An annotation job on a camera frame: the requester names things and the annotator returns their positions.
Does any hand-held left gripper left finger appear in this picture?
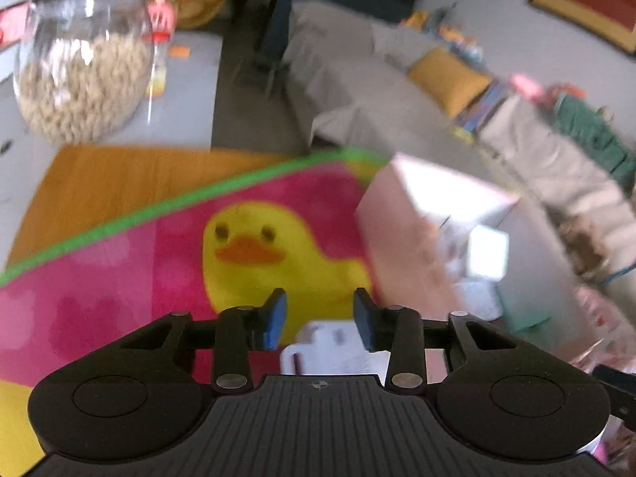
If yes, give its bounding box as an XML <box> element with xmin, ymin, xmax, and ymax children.
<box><xmin>119</xmin><ymin>288</ymin><xmax>289</xmax><ymax>393</ymax></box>

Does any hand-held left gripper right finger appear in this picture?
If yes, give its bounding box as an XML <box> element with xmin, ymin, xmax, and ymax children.
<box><xmin>353</xmin><ymin>288</ymin><xmax>522</xmax><ymax>396</ymax></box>

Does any white plastic device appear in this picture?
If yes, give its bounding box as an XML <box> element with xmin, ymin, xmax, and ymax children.
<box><xmin>279</xmin><ymin>320</ymin><xmax>393</xmax><ymax>383</ymax></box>

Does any pink cardboard box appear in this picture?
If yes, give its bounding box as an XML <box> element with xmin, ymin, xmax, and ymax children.
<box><xmin>355</xmin><ymin>154</ymin><xmax>522</xmax><ymax>329</ymax></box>

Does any cartoon animal printed mat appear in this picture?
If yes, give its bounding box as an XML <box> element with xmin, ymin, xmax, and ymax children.
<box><xmin>0</xmin><ymin>148</ymin><xmax>636</xmax><ymax>477</ymax></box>

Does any stack of colourful books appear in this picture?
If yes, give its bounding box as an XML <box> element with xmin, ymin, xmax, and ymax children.
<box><xmin>450</xmin><ymin>79</ymin><xmax>512</xmax><ymax>135</ymax></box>

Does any grey sofa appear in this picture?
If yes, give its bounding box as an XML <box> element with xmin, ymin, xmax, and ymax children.
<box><xmin>285</xmin><ymin>0</ymin><xmax>636</xmax><ymax>353</ymax></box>

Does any yellow cushion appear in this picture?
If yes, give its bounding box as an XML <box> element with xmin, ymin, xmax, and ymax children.
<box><xmin>407</xmin><ymin>47</ymin><xmax>493</xmax><ymax>117</ymax></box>

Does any small red-lidded plastic jar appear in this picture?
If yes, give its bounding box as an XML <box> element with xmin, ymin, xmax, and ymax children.
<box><xmin>144</xmin><ymin>30</ymin><xmax>172</xmax><ymax>100</ymax></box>

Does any small pink item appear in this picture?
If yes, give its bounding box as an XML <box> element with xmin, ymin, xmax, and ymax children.
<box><xmin>512</xmin><ymin>74</ymin><xmax>545</xmax><ymax>97</ymax></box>

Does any green cloth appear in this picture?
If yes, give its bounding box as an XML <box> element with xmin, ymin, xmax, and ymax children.
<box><xmin>551</xmin><ymin>94</ymin><xmax>636</xmax><ymax>190</ymax></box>

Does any glass jar of nuts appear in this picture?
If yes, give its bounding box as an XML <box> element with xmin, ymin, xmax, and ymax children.
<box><xmin>12</xmin><ymin>0</ymin><xmax>155</xmax><ymax>145</ymax></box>

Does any dark blue cloth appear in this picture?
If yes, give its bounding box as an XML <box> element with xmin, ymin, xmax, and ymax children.
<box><xmin>256</xmin><ymin>0</ymin><xmax>428</xmax><ymax>68</ymax></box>

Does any yellow cloth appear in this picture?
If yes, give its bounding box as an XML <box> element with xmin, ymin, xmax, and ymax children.
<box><xmin>126</xmin><ymin>0</ymin><xmax>229</xmax><ymax>31</ymax></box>

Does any pink toy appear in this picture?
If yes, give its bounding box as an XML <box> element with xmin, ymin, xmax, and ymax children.
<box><xmin>146</xmin><ymin>0</ymin><xmax>177</xmax><ymax>33</ymax></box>

